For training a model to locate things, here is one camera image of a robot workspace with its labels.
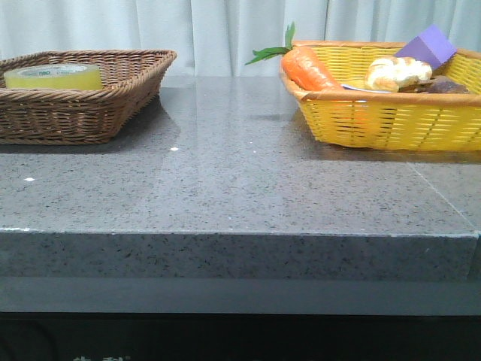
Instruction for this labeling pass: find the yellow tape roll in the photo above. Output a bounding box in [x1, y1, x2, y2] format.
[4, 63, 103, 90]

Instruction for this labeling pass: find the orange toy carrot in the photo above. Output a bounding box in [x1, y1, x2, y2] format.
[245, 22, 343, 91]

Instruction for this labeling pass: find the blue white small can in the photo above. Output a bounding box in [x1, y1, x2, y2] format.
[341, 83, 391, 94]

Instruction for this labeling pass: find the white pleated curtain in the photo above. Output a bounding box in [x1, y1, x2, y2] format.
[1, 1, 480, 77]

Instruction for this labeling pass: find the brown wicker basket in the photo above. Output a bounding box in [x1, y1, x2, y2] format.
[1, 49, 177, 145]

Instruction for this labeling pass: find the yellow woven basket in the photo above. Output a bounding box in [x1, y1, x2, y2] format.
[280, 48, 480, 151]

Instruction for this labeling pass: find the toy croissant bread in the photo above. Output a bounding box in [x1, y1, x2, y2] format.
[364, 56, 432, 93]

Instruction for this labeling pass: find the brown toy animal figure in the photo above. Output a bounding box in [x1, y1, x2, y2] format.
[400, 75, 470, 94]

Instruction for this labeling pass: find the purple foam cube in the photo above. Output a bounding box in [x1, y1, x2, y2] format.
[395, 24, 457, 70]

